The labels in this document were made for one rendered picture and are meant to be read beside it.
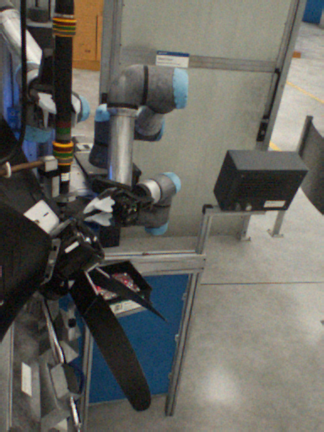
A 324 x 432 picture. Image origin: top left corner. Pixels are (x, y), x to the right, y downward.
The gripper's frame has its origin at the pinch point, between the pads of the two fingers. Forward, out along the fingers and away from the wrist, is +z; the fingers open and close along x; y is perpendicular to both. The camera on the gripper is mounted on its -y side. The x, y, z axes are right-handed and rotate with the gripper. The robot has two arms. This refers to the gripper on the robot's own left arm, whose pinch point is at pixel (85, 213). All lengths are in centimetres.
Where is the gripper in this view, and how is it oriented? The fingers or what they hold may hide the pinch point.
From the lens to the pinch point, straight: 119.6
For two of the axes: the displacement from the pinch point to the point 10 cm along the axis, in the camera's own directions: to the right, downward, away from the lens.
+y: 7.6, 4.7, -4.4
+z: -6.1, 3.1, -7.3
